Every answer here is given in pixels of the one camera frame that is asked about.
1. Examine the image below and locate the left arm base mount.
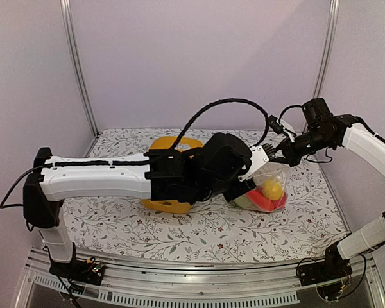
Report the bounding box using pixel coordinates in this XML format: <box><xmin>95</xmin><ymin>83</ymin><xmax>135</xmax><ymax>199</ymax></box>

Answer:
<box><xmin>49</xmin><ymin>243</ymin><xmax>105</xmax><ymax>286</ymax></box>

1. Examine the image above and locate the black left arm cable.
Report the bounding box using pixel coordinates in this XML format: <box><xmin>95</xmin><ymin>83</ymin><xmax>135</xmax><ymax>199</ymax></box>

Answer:
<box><xmin>169</xmin><ymin>98</ymin><xmax>270</xmax><ymax>151</ymax></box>

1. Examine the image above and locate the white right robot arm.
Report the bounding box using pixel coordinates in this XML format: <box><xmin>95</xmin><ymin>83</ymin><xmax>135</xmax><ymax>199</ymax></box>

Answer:
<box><xmin>277</xmin><ymin>98</ymin><xmax>385</xmax><ymax>280</ymax></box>

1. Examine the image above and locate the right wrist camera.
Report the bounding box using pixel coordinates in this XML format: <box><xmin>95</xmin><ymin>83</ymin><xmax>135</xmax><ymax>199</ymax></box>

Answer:
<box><xmin>267</xmin><ymin>115</ymin><xmax>296</xmax><ymax>142</ymax></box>

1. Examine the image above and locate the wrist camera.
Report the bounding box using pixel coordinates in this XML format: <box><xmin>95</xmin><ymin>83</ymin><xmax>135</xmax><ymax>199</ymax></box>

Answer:
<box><xmin>267</xmin><ymin>115</ymin><xmax>296</xmax><ymax>142</ymax></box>
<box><xmin>237</xmin><ymin>143</ymin><xmax>277</xmax><ymax>182</ymax></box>

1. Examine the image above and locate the front aluminium rail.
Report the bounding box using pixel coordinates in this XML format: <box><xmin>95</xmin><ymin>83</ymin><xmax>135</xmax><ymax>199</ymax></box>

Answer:
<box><xmin>12</xmin><ymin>248</ymin><xmax>385</xmax><ymax>307</ymax></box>

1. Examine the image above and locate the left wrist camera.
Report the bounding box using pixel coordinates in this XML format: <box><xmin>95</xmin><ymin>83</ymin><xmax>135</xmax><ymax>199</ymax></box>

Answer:
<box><xmin>237</xmin><ymin>143</ymin><xmax>277</xmax><ymax>182</ymax></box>

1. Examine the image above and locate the floral tablecloth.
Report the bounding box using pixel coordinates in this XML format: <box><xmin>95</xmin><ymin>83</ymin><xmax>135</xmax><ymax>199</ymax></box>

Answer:
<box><xmin>49</xmin><ymin>128</ymin><xmax>349</xmax><ymax>264</ymax></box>

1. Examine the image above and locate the green toy apple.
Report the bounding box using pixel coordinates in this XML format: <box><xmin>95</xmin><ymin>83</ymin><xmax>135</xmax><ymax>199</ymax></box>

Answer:
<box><xmin>233</xmin><ymin>195</ymin><xmax>254</xmax><ymax>210</ymax></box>

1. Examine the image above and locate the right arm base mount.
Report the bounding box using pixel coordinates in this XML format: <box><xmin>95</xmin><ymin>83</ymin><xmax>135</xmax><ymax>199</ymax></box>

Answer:
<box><xmin>296</xmin><ymin>243</ymin><xmax>352</xmax><ymax>301</ymax></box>

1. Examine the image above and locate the yellow plastic basket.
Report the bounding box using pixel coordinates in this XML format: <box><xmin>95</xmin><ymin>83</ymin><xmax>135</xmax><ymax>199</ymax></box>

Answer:
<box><xmin>141</xmin><ymin>136</ymin><xmax>203</xmax><ymax>214</ymax></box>

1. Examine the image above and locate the right aluminium frame post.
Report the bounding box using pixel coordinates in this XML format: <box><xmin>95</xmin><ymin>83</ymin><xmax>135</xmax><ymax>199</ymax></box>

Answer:
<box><xmin>312</xmin><ymin>0</ymin><xmax>340</xmax><ymax>98</ymax></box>

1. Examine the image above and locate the red toy chili pepper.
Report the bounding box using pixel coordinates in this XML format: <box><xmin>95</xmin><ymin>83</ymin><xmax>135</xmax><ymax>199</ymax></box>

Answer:
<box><xmin>246</xmin><ymin>189</ymin><xmax>275</xmax><ymax>212</ymax></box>

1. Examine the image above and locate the yellow toy lemon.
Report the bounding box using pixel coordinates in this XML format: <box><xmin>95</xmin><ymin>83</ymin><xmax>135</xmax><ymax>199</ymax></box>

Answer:
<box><xmin>262</xmin><ymin>178</ymin><xmax>284</xmax><ymax>201</ymax></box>

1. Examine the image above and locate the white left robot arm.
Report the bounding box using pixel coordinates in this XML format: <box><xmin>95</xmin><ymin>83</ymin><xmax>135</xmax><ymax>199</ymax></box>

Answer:
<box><xmin>22</xmin><ymin>133</ymin><xmax>268</xmax><ymax>278</ymax></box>

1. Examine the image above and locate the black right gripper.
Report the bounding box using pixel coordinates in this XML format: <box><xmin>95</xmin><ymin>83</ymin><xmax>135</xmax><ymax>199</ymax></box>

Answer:
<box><xmin>270</xmin><ymin>128</ymin><xmax>334</xmax><ymax>167</ymax></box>

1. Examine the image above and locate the clear zip top bag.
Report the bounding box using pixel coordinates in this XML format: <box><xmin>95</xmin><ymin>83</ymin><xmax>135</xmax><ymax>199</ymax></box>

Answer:
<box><xmin>230</xmin><ymin>162</ymin><xmax>289</xmax><ymax>213</ymax></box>

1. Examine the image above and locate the aluminium frame post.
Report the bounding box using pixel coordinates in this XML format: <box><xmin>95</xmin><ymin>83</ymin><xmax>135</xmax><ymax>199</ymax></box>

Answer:
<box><xmin>312</xmin><ymin>0</ymin><xmax>340</xmax><ymax>98</ymax></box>
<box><xmin>59</xmin><ymin>0</ymin><xmax>99</xmax><ymax>137</ymax></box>

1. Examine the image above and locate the red toy tomato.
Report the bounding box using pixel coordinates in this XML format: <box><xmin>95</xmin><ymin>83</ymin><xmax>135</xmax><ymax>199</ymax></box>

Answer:
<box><xmin>272</xmin><ymin>192</ymin><xmax>287</xmax><ymax>210</ymax></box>

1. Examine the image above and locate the left aluminium frame post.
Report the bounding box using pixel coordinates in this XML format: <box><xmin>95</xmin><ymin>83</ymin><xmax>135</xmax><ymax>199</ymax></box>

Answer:
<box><xmin>59</xmin><ymin>0</ymin><xmax>99</xmax><ymax>137</ymax></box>

